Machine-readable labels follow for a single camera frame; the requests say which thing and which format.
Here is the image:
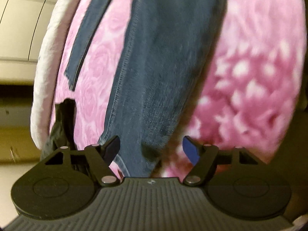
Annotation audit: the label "blue denim jeans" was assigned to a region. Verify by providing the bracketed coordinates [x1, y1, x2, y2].
[63, 0, 232, 178]

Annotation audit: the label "black jacket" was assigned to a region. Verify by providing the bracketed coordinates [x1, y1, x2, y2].
[40, 98, 77, 160]

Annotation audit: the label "white rolled duvet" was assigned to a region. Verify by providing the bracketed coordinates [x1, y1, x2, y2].
[30, 0, 80, 150]

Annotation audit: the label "pink floral bed sheet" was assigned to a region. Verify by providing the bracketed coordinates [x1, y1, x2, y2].
[54, 0, 306, 179]

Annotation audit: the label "cream wardrobe with black lines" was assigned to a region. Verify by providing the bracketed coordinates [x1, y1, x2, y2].
[0, 0, 57, 85]

